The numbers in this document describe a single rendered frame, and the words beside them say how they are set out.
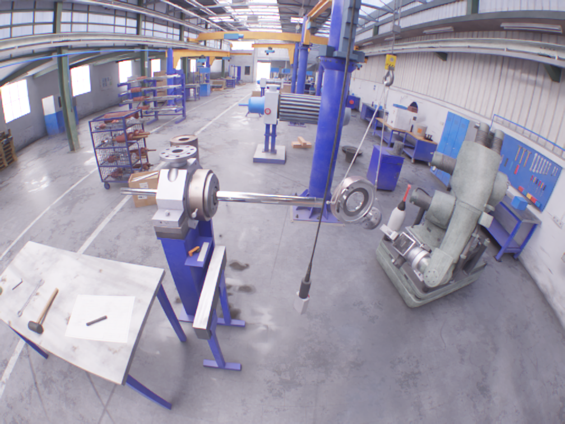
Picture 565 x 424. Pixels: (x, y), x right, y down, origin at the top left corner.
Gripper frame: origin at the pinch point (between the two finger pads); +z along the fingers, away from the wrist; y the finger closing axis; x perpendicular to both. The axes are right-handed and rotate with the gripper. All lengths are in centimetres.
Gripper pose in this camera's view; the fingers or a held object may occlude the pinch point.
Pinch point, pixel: (388, 233)
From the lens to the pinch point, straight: 194.0
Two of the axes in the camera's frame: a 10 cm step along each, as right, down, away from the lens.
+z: -3.6, -4.7, 8.0
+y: -6.7, -4.6, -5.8
